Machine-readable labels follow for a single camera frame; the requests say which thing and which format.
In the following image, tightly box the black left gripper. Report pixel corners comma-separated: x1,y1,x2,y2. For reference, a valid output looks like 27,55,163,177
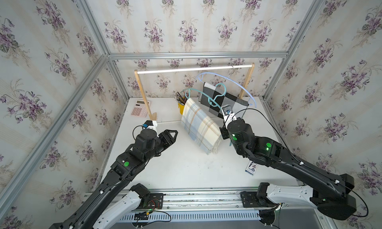
143,131,181,165

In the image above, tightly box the blue cream plaid scarf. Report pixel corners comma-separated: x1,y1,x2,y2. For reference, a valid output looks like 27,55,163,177
181,98,222,154

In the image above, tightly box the black white checkered scarf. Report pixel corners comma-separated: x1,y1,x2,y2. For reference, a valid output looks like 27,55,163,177
199,82,249,119

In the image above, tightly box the light blue clothes hanger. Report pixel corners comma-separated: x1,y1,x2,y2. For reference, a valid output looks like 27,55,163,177
197,72,257,108

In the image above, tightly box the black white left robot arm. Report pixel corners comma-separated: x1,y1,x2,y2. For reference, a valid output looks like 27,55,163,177
50,129,178,229

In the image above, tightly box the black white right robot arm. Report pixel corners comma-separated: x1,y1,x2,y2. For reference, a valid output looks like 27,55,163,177
221,117,357,221

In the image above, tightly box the yellow pencil bucket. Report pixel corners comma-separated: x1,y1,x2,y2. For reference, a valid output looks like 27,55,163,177
178,103,185,115

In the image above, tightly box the wooden clothes rack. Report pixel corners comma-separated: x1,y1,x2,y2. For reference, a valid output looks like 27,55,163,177
134,62,256,124

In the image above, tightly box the bunch of pencils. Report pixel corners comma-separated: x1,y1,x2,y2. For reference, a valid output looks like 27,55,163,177
176,92,187,105

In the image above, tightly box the pink calculator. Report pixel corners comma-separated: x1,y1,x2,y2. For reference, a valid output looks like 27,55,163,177
131,99,148,118

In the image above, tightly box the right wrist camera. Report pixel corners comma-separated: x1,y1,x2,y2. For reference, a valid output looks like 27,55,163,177
222,105,236,124

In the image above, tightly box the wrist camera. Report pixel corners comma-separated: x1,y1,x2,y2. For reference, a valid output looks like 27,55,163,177
222,105,236,124
142,120,158,132

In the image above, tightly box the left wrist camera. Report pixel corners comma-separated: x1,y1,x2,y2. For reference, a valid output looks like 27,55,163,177
142,120,158,132

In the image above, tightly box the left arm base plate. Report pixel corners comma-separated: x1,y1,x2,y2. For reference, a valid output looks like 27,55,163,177
139,193,164,210

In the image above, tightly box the aluminium frame rail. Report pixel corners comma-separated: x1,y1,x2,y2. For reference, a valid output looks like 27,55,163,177
83,187,326,213

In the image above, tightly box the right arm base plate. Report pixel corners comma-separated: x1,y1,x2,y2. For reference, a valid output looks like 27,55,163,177
240,191,268,208

